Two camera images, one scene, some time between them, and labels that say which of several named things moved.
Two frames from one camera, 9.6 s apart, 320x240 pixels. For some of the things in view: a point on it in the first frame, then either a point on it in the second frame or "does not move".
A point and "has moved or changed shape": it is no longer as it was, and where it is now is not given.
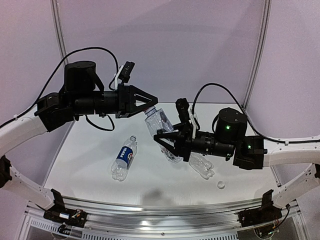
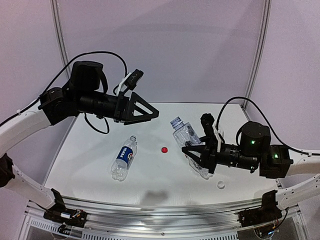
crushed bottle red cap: x=159 y=119 has moved or changed shape
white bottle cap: x=220 y=184 does not move
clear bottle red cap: x=202 y=165 does not move
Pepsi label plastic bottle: x=121 y=165 does not move
